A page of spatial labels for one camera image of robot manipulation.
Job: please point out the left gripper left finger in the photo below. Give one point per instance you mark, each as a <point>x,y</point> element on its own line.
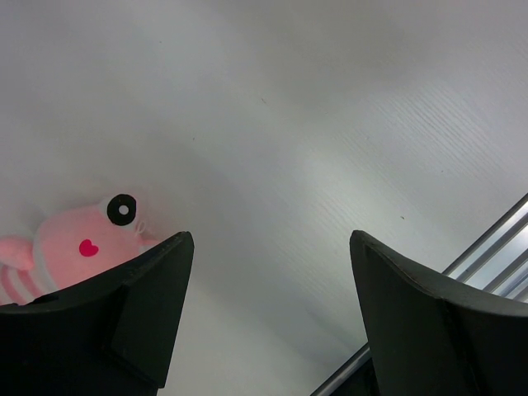
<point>113,334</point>

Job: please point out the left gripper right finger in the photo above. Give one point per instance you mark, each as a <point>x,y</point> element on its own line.
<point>431,335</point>

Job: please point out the pink plush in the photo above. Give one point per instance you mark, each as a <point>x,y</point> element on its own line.
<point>71,247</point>

